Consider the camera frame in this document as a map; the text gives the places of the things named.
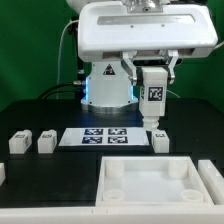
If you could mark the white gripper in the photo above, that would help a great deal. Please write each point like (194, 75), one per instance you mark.
(107, 29)

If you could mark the AprilTag base sheet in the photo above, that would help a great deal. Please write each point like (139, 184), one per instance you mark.
(104, 136)

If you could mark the white square tabletop part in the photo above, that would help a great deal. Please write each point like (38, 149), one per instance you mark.
(150, 181)

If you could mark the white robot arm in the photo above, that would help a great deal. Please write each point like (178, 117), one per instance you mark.
(108, 87)

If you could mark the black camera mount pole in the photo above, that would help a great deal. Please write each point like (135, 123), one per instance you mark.
(73, 30)

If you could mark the white L-shaped obstacle fence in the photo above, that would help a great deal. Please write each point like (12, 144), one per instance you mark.
(213, 214)

